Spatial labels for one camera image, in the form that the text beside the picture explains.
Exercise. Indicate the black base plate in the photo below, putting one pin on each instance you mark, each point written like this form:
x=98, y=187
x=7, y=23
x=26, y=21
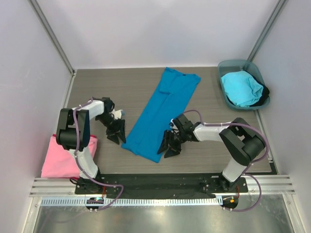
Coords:
x=152, y=186

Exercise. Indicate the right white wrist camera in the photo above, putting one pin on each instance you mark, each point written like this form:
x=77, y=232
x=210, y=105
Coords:
x=172, y=124

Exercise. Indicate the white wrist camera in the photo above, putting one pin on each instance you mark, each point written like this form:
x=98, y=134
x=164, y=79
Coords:
x=117, y=114
x=172, y=124

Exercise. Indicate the pink folded t shirt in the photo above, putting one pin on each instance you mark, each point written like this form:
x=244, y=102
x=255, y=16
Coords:
x=59, y=163

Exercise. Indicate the aluminium corner post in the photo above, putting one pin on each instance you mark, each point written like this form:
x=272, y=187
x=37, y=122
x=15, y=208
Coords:
x=277, y=10
x=48, y=29

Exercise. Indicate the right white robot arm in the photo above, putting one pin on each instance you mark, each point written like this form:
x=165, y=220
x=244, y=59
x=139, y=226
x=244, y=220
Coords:
x=243, y=142

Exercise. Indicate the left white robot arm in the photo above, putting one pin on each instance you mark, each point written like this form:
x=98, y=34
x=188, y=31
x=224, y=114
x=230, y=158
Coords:
x=73, y=134

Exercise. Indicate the left aluminium corner post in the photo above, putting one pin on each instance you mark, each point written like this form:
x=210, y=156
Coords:
x=48, y=29

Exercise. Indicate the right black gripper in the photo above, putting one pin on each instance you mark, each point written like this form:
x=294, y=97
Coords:
x=174, y=140

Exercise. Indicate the light blue t shirt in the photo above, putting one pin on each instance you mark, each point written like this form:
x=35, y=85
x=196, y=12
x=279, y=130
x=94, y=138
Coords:
x=241, y=88

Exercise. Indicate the slotted white cable duct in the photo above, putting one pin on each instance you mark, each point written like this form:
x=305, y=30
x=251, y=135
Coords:
x=93, y=202

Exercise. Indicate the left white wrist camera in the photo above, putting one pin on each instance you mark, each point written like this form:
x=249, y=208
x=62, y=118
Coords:
x=117, y=114

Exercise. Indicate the aluminium front rail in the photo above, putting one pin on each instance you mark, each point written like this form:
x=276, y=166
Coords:
x=270, y=185

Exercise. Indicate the black t shirt in bin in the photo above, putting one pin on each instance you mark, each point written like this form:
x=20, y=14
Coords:
x=263, y=93

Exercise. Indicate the right aluminium corner post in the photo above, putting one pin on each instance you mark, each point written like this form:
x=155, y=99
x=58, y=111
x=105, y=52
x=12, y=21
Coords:
x=277, y=10

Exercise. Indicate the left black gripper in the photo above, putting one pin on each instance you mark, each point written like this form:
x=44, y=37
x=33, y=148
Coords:
x=120, y=126

